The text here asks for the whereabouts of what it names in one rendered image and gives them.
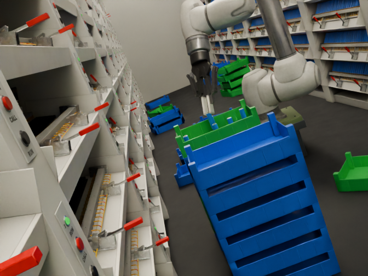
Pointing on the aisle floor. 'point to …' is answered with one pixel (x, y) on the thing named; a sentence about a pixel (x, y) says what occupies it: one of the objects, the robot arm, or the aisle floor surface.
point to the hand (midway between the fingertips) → (207, 105)
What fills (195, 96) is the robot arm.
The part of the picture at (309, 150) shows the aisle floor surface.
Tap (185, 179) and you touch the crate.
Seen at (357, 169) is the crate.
